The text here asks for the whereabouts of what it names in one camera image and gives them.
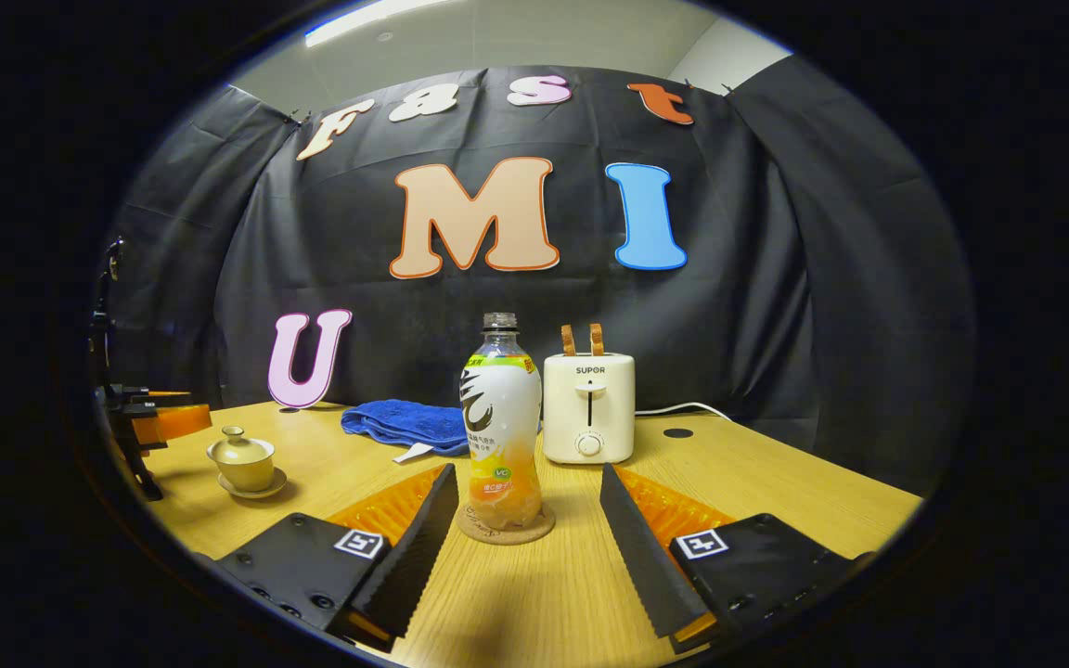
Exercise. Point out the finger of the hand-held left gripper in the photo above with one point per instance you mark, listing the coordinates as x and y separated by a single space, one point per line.
163 395
184 422

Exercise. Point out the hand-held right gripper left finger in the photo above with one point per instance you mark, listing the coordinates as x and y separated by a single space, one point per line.
414 557

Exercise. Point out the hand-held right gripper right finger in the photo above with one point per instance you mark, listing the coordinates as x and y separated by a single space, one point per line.
641 557

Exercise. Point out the round cork coaster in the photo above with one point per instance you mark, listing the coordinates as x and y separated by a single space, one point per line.
534 531

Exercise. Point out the white orange water bottle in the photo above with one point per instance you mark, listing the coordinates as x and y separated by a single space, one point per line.
500 427

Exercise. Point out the blue towel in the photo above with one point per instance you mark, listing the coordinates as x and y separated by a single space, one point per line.
405 422

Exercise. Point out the white toaster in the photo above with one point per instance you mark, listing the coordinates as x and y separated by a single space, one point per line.
590 408

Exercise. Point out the bread slice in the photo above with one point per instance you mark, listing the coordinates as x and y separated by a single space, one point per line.
597 339
568 340

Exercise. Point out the black backdrop cloth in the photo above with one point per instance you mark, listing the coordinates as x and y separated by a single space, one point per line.
497 306

